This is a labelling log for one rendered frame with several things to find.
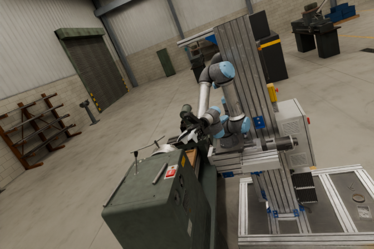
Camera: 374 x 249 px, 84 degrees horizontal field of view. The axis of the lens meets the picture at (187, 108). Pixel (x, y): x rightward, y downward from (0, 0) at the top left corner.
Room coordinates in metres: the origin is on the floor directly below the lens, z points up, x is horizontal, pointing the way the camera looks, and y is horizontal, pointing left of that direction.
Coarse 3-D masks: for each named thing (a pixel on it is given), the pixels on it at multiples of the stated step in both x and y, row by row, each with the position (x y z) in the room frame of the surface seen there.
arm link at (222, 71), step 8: (216, 64) 1.37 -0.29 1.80; (224, 64) 1.32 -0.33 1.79; (208, 72) 1.39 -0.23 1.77; (216, 72) 1.34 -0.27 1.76; (224, 72) 1.31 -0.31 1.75; (232, 72) 1.34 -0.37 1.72; (216, 80) 1.37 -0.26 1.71; (224, 80) 1.33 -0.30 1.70; (232, 80) 1.34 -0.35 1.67; (224, 88) 1.35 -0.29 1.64; (232, 88) 1.34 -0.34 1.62; (224, 96) 1.37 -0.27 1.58; (232, 96) 1.34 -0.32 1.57; (232, 104) 1.34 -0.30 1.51; (232, 112) 1.35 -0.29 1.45; (240, 112) 1.35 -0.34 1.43; (232, 120) 1.35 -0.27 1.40; (240, 120) 1.32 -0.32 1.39; (248, 120) 1.35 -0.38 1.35; (232, 128) 1.36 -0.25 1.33; (240, 128) 1.32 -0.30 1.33; (248, 128) 1.34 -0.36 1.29
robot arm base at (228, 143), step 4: (228, 136) 1.42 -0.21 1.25; (232, 136) 1.43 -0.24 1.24; (236, 136) 1.45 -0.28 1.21; (220, 140) 1.46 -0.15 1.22; (224, 140) 1.43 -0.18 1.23; (228, 140) 1.42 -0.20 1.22; (232, 140) 1.42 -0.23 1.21; (236, 140) 1.42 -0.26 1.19; (220, 144) 1.47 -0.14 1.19; (224, 144) 1.42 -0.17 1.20; (228, 144) 1.41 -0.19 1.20; (232, 144) 1.40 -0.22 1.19; (236, 144) 1.41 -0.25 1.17
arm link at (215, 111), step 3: (210, 108) 1.20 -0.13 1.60; (213, 108) 1.19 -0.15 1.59; (216, 108) 1.19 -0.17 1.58; (219, 108) 1.21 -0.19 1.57; (207, 111) 1.17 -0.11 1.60; (210, 111) 1.16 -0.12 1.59; (213, 111) 1.17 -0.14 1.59; (216, 111) 1.18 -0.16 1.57; (219, 111) 1.19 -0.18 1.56; (210, 114) 1.14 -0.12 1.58; (213, 114) 1.14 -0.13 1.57; (216, 114) 1.16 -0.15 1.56; (219, 114) 1.19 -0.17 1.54; (213, 117) 1.13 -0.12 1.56; (216, 117) 1.16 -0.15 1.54; (213, 120) 1.13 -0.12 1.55; (216, 120) 1.16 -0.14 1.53; (219, 120) 1.17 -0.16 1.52; (213, 123) 1.16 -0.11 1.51
